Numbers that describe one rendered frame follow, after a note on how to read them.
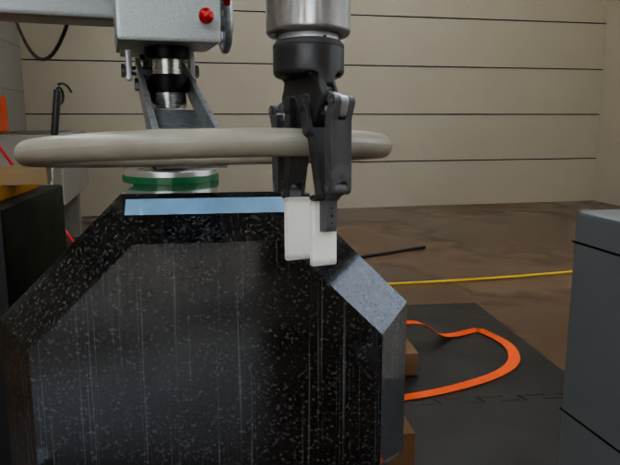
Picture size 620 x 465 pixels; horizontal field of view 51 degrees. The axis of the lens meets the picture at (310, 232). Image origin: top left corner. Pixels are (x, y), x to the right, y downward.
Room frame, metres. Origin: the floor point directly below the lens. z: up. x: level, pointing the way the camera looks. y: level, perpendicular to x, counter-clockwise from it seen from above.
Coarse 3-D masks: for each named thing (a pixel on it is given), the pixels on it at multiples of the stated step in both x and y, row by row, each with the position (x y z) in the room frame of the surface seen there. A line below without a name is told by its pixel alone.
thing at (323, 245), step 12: (312, 204) 0.66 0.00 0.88; (312, 216) 0.66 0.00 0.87; (312, 228) 0.66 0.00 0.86; (312, 240) 0.65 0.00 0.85; (324, 240) 0.66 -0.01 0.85; (336, 240) 0.67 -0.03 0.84; (312, 252) 0.65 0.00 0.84; (324, 252) 0.66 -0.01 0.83; (336, 252) 0.67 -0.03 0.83; (312, 264) 0.65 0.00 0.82; (324, 264) 0.66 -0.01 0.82
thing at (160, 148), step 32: (192, 128) 0.65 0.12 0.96; (224, 128) 0.65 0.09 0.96; (256, 128) 0.66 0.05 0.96; (288, 128) 0.68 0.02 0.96; (32, 160) 0.71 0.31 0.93; (64, 160) 0.68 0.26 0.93; (96, 160) 0.66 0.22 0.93; (128, 160) 0.66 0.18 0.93; (160, 160) 1.06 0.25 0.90; (192, 160) 1.09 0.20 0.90; (224, 160) 1.10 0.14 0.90; (256, 160) 1.09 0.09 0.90; (352, 160) 0.99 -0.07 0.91
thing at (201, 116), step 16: (144, 80) 1.47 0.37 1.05; (192, 80) 1.51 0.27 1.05; (144, 96) 1.34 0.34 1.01; (192, 96) 1.47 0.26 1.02; (144, 112) 1.35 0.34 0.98; (160, 112) 1.40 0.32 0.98; (176, 112) 1.41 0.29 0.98; (192, 112) 1.42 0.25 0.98; (208, 112) 1.26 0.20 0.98; (160, 128) 1.28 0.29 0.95; (176, 128) 1.29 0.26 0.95
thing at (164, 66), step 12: (156, 60) 1.48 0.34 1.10; (168, 60) 1.47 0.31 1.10; (180, 60) 1.50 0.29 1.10; (156, 72) 1.48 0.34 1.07; (168, 72) 1.47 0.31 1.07; (180, 72) 1.50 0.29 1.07; (156, 84) 1.46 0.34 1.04; (168, 84) 1.46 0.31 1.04; (180, 84) 1.47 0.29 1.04; (156, 96) 1.47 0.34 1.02; (168, 96) 1.46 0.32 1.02; (180, 96) 1.48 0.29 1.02
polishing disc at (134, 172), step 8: (128, 168) 1.50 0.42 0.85; (136, 168) 1.50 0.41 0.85; (144, 168) 1.50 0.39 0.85; (192, 168) 1.50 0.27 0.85; (200, 168) 1.50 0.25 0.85; (208, 168) 1.50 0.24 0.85; (216, 168) 1.50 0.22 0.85; (136, 176) 1.41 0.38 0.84; (144, 176) 1.40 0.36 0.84; (152, 176) 1.40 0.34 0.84; (160, 176) 1.40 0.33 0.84; (168, 176) 1.40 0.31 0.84; (176, 176) 1.40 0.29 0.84; (184, 176) 1.41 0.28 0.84; (192, 176) 1.42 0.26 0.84
